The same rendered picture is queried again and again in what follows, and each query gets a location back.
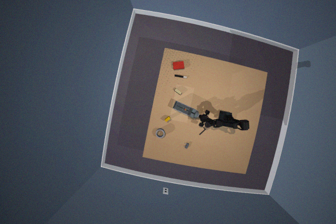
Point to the red rectangular block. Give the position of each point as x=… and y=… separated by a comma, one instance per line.
x=178, y=65

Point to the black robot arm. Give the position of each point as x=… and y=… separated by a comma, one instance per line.
x=229, y=121

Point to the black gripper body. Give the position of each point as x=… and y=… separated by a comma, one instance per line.
x=201, y=123

